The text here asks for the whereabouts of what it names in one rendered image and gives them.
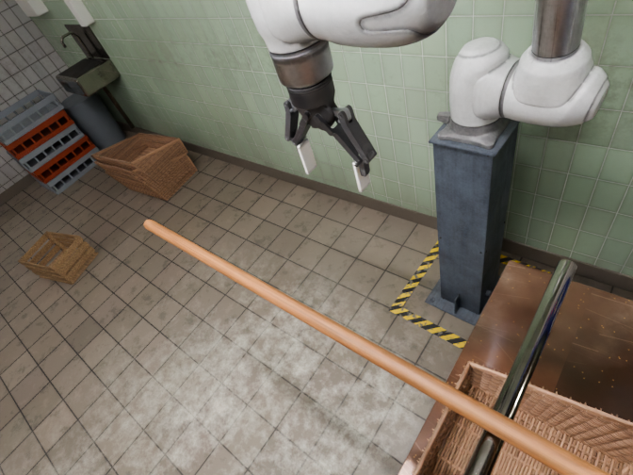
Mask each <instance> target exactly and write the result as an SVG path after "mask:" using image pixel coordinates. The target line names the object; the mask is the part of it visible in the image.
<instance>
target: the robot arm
mask: <svg viewBox="0 0 633 475"><path fill-rule="evenodd" d="M588 1H589V0H535V8H534V19H533V31H532V43H531V46H529V48H528V49H527V50H526V51H525V52H524V53H523V55H522V56H521V57H520V58H519V57H516V56H514V55H513V54H510V49H509V47H508V46H507V45H506V44H505V43H504V42H503V41H501V40H498V39H496V38H493V37H482V38H478V39H474V40H472V41H470V42H468V43H467V44H465V45H464V46H463V48H462V50H461V51H460V53H459V54H458V55H457V56H456V58H455V60H454V63H453V66H452V69H451V73H450V78H449V107H450V111H445V112H439V113H438V114H437V121H439V122H442V123H446V127H445V128H444V129H443V130H441V131H440V132H439V133H438V139H440V140H452V141H457V142H461V143H466V144H471V145H475V146H479V147H481V148H483V149H486V150H490V149H493V148H494V147H495V142H496V140H497V139H498V138H499V136H500V135H501V133H502V132H503V131H504V129H505V128H506V127H507V125H508V124H509V123H510V122H512V121H518V122H521V123H530V124H536V125H541V126H550V127H564V126H573V125H578V124H582V123H584V122H586V121H589V120H591V119H592V118H593V117H594V116H595V114H596V113H597V111H598V109H599V107H601V105H602V103H603V101H604V99H605V97H606V95H607V92H608V90H609V80H608V75H607V74H606V72H605V71H604V70H603V69H602V68H601V67H598V66H593V60H592V49H591V47H590V46H589V45H588V44H587V43H586V42H585V41H584V40H582V39H581V37H582V31H583V26H584V22H585V16H586V11H587V6H588ZM456 2H457V0H246V3H247V6H248V9H249V11H250V14H251V16H252V19H253V22H254V24H255V26H256V28H257V31H258V32H259V34H260V35H261V37H262V38H263V39H264V41H265V43H266V45H267V47H268V50H269V54H270V57H271V59H272V61H273V64H274V67H275V70H276V72H277V75H278V77H279V80H280V82H281V84H282V85H284V86H285V87H286V88H287V91H288V94H289V97H290V98H288V99H287V100H286V101H285V102H284V109H285V132H284V138H285V140H287V141H290V140H291V141H292V143H293V144H294V145H295V146H296V148H297V151H298V153H299V156H300V159H301V161H302V164H303V167H304V169H305V171H306V174H309V173H310V172H311V171H312V170H313V169H314V168H315V167H316V166H317V163H316V160H315V157H314V154H313V151H312V148H311V145H310V142H309V139H305V138H306V137H307V136H306V134H307V132H308V130H309V128H310V126H312V128H318V129H320V130H323V131H326V132H327V133H328V135H329V136H333V137H334V138H335V139H336V140H337V141H338V142H339V143H340V144H341V146H342V147H343V148H344V149H345V150H346V151H347V152H348V154H349V155H350V156H351V157H352V158H353V159H354V161H353V162H352V166H353V169H354V173H355V177H356V182H357V186H358V189H359V192H363V191H364V190H365V188H366V187H367V186H368V185H369V184H370V179H369V175H368V174H369V173H370V168H369V162H370V161H371V160H372V159H373V158H374V157H375V156H376V155H377V152H376V150H375V149H374V147H373V146H372V144H371V142H370V141H369V139H368V137H367V136H366V134H365V132H364V130H363V129H362V127H361V125H359V123H358V121H357V120H356V118H355V115H354V112H353V109H352V107H351V106H350V105H347V106H346V107H344V108H341V107H337V105H336V104H335V102H334V94H335V88H334V84H333V77H332V73H331V71H332V70H333V57H332V53H331V49H330V45H329V41H330V42H332V43H335V44H340V45H345V46H351V47H362V48H394V47H400V46H405V45H409V44H413V43H416V42H419V41H422V40H424V39H426V38H428V37H429V36H431V35H433V34H434V33H435V32H437V31H438V30H439V29H440V28H441V26H442V25H443V24H444V23H445V21H446V20H447V18H448V17H449V15H450V14H451V12H452V10H453V9H454V7H455V4H456ZM299 113H300V115H301V116H302V117H301V120H300V126H299V128H298V121H299ZM334 122H337V126H336V127H335V128H331V126H332V125H333V124H334ZM305 136H306V137H305Z"/></svg>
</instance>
